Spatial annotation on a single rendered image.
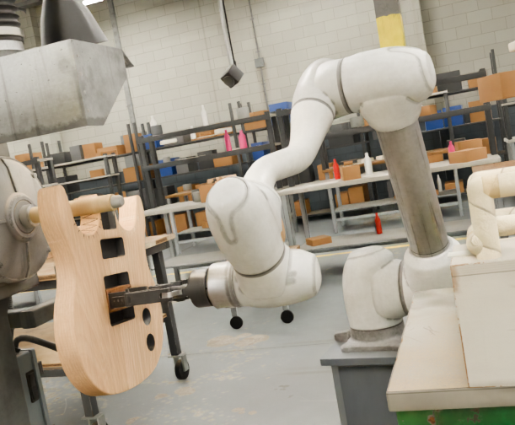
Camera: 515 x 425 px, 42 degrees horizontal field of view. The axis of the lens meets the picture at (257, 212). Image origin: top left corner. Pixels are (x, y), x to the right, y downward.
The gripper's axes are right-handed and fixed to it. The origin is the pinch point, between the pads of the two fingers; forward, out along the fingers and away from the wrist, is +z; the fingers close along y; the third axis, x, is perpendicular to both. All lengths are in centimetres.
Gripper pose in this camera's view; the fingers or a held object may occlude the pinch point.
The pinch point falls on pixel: (121, 298)
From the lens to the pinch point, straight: 139.0
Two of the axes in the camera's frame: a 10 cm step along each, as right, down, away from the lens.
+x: -1.5, -9.9, 0.2
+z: -9.4, 1.5, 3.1
